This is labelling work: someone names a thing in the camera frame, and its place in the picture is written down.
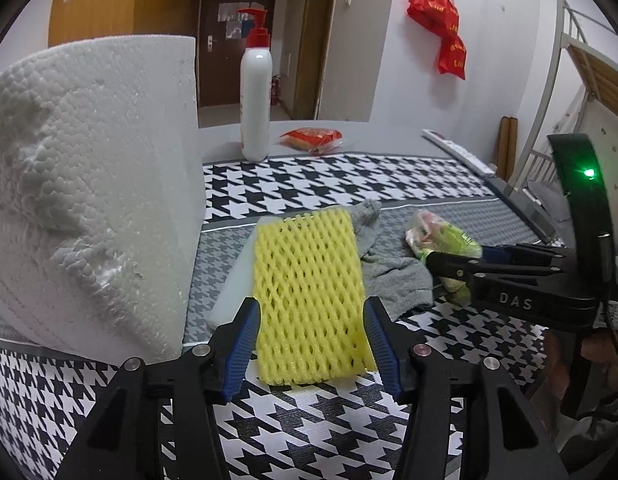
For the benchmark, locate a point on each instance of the white remote control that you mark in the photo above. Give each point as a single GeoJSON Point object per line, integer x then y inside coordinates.
{"type": "Point", "coordinates": [454, 147]}

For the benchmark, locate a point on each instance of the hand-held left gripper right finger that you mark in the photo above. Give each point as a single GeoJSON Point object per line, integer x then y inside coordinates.
{"type": "Point", "coordinates": [379, 350]}

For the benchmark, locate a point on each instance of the wooden bed slats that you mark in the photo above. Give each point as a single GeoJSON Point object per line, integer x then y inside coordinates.
{"type": "Point", "coordinates": [596, 72]}

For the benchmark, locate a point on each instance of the wooden wardrobe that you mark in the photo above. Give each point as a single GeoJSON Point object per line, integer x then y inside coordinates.
{"type": "Point", "coordinates": [99, 0]}

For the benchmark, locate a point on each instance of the grey sock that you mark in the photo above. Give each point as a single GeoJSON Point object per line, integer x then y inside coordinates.
{"type": "Point", "coordinates": [394, 280]}

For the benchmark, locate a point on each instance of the dark brown entry door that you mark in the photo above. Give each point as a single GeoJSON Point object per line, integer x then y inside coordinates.
{"type": "Point", "coordinates": [214, 75]}

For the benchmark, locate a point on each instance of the white bunk bed frame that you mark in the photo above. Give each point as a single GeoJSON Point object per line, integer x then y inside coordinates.
{"type": "Point", "coordinates": [562, 20]}

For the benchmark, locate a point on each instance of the red snack packet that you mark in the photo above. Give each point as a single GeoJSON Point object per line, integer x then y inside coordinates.
{"type": "Point", "coordinates": [311, 137]}

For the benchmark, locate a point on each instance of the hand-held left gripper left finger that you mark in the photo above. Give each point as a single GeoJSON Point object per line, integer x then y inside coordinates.
{"type": "Point", "coordinates": [244, 350]}

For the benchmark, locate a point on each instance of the leaning wooden boards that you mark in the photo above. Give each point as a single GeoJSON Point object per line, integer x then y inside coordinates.
{"type": "Point", "coordinates": [509, 142]}

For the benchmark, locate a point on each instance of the houndstooth patterned tablecloth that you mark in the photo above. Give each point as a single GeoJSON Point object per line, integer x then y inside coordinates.
{"type": "Point", "coordinates": [314, 435]}

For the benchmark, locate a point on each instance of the wooden side door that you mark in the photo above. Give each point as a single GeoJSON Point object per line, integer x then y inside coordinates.
{"type": "Point", "coordinates": [319, 60]}

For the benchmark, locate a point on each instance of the green snack packet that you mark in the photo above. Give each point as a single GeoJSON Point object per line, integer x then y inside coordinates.
{"type": "Point", "coordinates": [439, 235]}

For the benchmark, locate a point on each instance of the white pump bottle red cap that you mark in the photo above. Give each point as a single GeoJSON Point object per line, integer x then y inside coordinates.
{"type": "Point", "coordinates": [256, 110]}

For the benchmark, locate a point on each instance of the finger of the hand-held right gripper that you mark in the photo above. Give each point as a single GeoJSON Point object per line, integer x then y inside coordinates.
{"type": "Point", "coordinates": [496, 252]}
{"type": "Point", "coordinates": [454, 267]}

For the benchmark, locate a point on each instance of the person's right hand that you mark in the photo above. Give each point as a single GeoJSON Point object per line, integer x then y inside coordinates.
{"type": "Point", "coordinates": [601, 355]}

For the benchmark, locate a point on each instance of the yellow foam net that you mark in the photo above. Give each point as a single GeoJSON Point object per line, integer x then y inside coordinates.
{"type": "Point", "coordinates": [309, 285]}

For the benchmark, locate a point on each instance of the red fire extinguisher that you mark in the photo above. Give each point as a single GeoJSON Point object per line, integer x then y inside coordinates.
{"type": "Point", "coordinates": [275, 92]}

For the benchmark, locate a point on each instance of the red hanging bag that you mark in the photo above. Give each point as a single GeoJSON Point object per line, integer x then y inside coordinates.
{"type": "Point", "coordinates": [434, 10]}

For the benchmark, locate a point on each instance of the white foam box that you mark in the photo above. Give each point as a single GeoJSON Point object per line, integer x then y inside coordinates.
{"type": "Point", "coordinates": [89, 185]}

